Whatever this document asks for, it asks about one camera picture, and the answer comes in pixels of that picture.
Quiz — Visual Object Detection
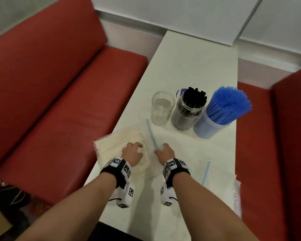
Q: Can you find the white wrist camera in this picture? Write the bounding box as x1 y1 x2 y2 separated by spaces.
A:
115 182 135 209
160 182 178 207

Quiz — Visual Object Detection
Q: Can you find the clear plastic bag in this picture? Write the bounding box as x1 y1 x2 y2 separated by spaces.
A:
232 179 242 219

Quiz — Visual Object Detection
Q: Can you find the clear glass jar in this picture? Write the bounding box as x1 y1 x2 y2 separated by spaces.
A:
170 87 208 131
151 91 176 127

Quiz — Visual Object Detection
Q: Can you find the person's right hand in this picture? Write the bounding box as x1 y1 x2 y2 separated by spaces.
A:
154 143 176 166

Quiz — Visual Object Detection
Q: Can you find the red sofa beside plant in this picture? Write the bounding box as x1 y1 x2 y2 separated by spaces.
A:
234 64 301 241

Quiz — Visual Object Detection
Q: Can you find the frosted plastic jar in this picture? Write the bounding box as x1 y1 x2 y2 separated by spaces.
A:
193 107 232 140

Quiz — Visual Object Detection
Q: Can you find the person's right forearm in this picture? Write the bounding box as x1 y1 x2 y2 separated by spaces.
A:
172 172 260 241

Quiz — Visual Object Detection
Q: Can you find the small bunch of blue straws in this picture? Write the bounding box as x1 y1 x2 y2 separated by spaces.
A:
205 85 253 125

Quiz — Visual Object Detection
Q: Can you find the black wristband with markers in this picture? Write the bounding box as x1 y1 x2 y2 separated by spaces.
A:
162 158 191 189
100 157 132 190

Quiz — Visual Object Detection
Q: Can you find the person's dark clothing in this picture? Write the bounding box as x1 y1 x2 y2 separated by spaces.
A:
89 222 142 241

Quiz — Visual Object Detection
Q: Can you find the person's left hand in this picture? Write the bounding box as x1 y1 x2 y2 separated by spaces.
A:
121 142 144 168

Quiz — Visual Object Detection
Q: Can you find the person's left forearm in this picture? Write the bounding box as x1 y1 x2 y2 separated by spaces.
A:
15 172 117 241

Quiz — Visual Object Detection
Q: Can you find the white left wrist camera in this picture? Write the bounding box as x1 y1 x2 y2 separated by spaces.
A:
115 182 135 209

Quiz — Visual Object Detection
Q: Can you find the small bunch of black straws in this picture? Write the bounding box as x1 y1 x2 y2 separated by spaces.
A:
182 87 208 109

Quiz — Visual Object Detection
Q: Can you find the black right wristband with markers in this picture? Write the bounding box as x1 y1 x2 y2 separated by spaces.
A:
162 158 191 189

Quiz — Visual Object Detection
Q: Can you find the black left wristband with markers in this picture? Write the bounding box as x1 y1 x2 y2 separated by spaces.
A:
100 157 132 190

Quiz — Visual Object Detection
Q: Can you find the clear bag with white strips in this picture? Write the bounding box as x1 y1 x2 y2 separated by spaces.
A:
185 154 239 206

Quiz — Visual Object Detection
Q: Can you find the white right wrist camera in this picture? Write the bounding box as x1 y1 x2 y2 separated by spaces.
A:
160 182 178 207

